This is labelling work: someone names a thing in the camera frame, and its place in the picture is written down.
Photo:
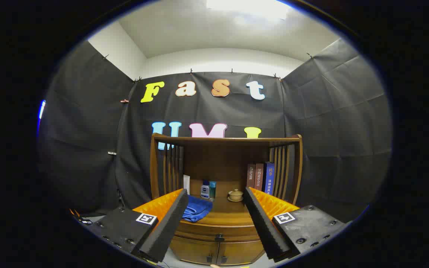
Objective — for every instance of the reddish brown book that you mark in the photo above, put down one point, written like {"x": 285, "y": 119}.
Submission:
{"x": 259, "y": 176}

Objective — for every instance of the wooden drawer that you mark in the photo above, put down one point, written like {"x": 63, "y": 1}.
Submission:
{"x": 199, "y": 232}

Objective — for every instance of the wooden cabinet door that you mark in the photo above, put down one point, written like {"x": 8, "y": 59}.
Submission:
{"x": 192, "y": 251}
{"x": 240, "y": 253}

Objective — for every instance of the wooden countertop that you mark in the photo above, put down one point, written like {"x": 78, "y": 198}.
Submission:
{"x": 229, "y": 212}

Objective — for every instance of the teal bottle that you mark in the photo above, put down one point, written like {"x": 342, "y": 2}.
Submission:
{"x": 212, "y": 190}

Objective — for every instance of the white tube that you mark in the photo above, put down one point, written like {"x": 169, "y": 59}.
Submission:
{"x": 186, "y": 184}

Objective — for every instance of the blue book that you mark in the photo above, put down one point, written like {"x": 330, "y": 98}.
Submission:
{"x": 269, "y": 178}

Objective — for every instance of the beige lidded teacup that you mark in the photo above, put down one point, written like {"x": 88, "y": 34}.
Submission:
{"x": 235, "y": 195}

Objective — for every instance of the ceiling light panel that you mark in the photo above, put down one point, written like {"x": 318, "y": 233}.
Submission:
{"x": 248, "y": 7}

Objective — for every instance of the wooden cabinet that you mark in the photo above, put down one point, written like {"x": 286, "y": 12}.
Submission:
{"x": 222, "y": 156}

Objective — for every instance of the blue folded towel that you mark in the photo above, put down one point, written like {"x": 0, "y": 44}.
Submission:
{"x": 196, "y": 208}

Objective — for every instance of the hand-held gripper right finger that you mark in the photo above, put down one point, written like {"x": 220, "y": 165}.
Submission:
{"x": 264, "y": 227}

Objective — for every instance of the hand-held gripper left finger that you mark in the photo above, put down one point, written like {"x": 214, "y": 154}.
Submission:
{"x": 164, "y": 230}

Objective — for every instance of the white bottle with blue cap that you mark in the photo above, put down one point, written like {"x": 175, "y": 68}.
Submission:
{"x": 205, "y": 190}

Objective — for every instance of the dark brown book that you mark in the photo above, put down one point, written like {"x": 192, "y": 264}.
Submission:
{"x": 251, "y": 176}

